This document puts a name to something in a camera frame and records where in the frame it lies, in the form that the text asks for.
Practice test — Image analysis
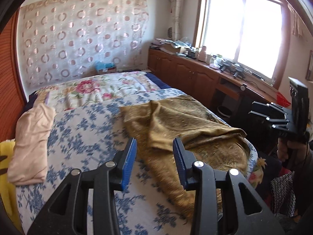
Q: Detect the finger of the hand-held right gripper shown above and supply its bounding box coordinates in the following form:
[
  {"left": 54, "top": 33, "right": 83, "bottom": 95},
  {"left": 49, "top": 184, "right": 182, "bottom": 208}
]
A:
[
  {"left": 248, "top": 111, "right": 291, "bottom": 131},
  {"left": 251, "top": 101, "right": 292, "bottom": 115}
]

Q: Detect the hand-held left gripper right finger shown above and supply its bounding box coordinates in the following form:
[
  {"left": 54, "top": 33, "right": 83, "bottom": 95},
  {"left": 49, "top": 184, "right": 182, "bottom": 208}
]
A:
[{"left": 172, "top": 138, "right": 286, "bottom": 235}]

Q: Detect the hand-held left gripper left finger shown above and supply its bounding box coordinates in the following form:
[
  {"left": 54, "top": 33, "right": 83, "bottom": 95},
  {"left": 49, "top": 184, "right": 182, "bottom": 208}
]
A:
[{"left": 27, "top": 137, "right": 138, "bottom": 235}]

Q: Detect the golden patterned garment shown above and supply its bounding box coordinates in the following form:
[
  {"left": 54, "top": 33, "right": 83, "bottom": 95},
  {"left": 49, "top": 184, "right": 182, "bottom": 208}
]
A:
[{"left": 119, "top": 94, "right": 253, "bottom": 222}]

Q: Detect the person's right hand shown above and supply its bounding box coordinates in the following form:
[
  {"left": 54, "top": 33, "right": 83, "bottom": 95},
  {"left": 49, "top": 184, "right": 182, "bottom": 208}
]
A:
[{"left": 277, "top": 137, "right": 309, "bottom": 170}]

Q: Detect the red basket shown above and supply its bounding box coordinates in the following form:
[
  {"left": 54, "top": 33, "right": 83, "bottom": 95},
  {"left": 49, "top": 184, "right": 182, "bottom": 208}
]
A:
[{"left": 276, "top": 92, "right": 292, "bottom": 108}]

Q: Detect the black trash bin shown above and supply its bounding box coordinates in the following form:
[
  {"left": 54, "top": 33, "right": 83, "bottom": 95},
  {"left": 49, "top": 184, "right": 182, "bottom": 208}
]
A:
[{"left": 216, "top": 105, "right": 233, "bottom": 121}]

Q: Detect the blue floral white blanket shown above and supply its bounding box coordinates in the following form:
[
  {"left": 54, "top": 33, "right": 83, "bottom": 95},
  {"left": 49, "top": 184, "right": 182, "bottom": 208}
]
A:
[{"left": 15, "top": 88, "right": 258, "bottom": 235}]

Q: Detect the pile of small clutter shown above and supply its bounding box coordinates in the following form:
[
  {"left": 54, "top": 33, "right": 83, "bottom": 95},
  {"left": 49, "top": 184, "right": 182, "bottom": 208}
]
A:
[{"left": 150, "top": 37, "right": 266, "bottom": 81}]

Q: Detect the person's black dotted clothing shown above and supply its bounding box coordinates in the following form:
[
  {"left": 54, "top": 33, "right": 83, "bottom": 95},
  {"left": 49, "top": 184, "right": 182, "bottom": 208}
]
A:
[{"left": 270, "top": 172, "right": 298, "bottom": 218}]

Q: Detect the wooden cabinet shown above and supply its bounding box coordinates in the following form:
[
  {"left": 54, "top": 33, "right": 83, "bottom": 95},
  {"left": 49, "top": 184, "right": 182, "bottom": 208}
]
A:
[{"left": 148, "top": 47, "right": 291, "bottom": 137}]

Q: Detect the window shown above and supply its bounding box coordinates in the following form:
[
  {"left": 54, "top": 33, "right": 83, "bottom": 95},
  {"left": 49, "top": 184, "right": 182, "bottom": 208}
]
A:
[{"left": 193, "top": 0, "right": 292, "bottom": 87}]

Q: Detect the pink floral quilt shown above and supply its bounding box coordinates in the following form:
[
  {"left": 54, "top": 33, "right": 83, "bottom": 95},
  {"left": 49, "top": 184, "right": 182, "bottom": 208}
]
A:
[{"left": 36, "top": 71, "right": 162, "bottom": 110}]

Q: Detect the navy blue blanket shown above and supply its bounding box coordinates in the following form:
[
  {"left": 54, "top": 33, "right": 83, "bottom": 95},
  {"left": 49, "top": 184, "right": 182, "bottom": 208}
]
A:
[{"left": 122, "top": 70, "right": 172, "bottom": 91}]

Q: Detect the pale pink garment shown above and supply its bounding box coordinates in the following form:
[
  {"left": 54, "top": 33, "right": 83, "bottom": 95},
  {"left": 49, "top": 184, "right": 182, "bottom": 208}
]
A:
[{"left": 7, "top": 101, "right": 57, "bottom": 184}]

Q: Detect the blue tissue box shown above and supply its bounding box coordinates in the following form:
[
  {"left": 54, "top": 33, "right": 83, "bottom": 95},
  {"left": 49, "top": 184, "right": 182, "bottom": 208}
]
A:
[{"left": 94, "top": 61, "right": 117, "bottom": 74}]

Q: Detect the yellow cloth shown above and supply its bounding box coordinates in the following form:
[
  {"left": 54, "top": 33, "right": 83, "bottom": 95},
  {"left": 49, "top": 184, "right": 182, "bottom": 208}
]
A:
[{"left": 0, "top": 139, "right": 23, "bottom": 229}]

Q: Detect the patterned window curtain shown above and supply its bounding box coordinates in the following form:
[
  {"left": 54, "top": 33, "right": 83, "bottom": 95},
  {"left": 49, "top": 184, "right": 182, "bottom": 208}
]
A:
[{"left": 168, "top": 0, "right": 189, "bottom": 42}]

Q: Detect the circle patterned wall cloth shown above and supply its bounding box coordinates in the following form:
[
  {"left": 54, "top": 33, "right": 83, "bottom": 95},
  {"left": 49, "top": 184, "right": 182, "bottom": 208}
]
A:
[{"left": 18, "top": 0, "right": 150, "bottom": 90}]

